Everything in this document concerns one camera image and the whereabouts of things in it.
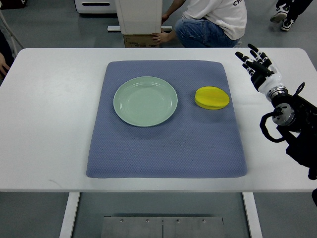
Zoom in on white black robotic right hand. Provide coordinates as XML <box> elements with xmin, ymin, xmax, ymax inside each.
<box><xmin>235</xmin><ymin>44</ymin><xmax>288</xmax><ymax>102</ymax></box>

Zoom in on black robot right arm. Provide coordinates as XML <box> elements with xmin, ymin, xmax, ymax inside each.
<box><xmin>260</xmin><ymin>83</ymin><xmax>317</xmax><ymax>180</ymax></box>

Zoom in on pale green plate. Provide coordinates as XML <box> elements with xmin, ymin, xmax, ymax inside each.
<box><xmin>113</xmin><ymin>76</ymin><xmax>178</xmax><ymax>127</ymax></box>

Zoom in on walking person's legs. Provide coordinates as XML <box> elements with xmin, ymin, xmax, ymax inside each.
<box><xmin>270</xmin><ymin>0</ymin><xmax>313</xmax><ymax>31</ymax></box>

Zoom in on person in white shirt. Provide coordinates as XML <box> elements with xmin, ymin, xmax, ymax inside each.
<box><xmin>152</xmin><ymin>0</ymin><xmax>247</xmax><ymax>48</ymax></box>

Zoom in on blue textured mat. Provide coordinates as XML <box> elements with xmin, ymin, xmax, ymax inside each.
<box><xmin>85</xmin><ymin>59</ymin><xmax>248</xmax><ymax>179</ymax></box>

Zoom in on cardboard box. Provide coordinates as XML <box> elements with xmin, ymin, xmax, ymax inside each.
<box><xmin>123</xmin><ymin>34</ymin><xmax>159</xmax><ymax>48</ymax></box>

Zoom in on white machine with slot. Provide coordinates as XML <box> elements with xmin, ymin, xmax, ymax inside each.
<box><xmin>74</xmin><ymin>0</ymin><xmax>116</xmax><ymax>14</ymax></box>

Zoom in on white tubing at left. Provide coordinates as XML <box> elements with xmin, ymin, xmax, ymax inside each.
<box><xmin>0</xmin><ymin>12</ymin><xmax>24</xmax><ymax>49</ymax></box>

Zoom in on white pedestal column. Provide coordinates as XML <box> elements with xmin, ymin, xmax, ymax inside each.
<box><xmin>107</xmin><ymin>0</ymin><xmax>163</xmax><ymax>35</ymax></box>

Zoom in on grey metal base plate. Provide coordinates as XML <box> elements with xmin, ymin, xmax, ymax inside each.
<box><xmin>101</xmin><ymin>216</ymin><xmax>225</xmax><ymax>238</ymax></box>

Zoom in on white table frame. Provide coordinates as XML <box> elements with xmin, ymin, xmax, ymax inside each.
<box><xmin>59</xmin><ymin>192</ymin><xmax>263</xmax><ymax>238</ymax></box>

